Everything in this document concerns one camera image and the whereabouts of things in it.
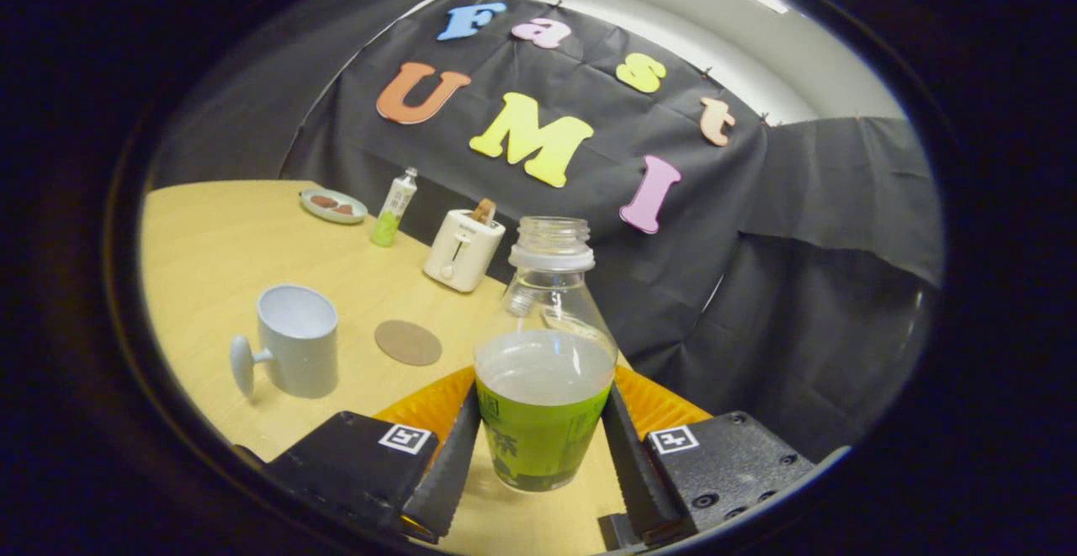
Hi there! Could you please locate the slim green drink bottle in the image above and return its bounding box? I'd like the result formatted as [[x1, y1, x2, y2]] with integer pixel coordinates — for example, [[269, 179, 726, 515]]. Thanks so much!
[[370, 167, 419, 248]]

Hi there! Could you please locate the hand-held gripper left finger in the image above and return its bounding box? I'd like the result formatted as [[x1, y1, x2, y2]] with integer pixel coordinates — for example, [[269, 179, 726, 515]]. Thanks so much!
[[231, 365, 482, 544]]

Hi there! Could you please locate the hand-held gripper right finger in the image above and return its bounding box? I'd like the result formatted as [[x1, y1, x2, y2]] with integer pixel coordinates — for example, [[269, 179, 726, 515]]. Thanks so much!
[[599, 365, 851, 550]]

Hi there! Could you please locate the green label juice bottle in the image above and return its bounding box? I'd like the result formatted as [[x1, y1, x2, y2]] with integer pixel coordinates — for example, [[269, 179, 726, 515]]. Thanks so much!
[[473, 215, 620, 494]]

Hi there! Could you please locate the wooden table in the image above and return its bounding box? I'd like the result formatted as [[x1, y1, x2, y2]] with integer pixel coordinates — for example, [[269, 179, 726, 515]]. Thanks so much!
[[139, 179, 640, 556]]

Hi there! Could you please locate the white toaster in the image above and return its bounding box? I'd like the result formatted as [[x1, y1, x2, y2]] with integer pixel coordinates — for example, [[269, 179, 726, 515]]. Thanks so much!
[[422, 209, 507, 294]]

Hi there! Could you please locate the round brown coaster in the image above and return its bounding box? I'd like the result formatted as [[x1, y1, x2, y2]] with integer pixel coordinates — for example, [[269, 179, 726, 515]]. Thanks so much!
[[374, 320, 443, 367]]

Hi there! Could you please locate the pale green plate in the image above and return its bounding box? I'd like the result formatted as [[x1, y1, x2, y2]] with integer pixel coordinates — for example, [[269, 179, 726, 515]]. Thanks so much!
[[300, 188, 369, 225]]

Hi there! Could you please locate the pale blue cup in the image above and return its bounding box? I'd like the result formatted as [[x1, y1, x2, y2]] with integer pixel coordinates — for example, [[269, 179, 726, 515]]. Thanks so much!
[[230, 284, 340, 400]]

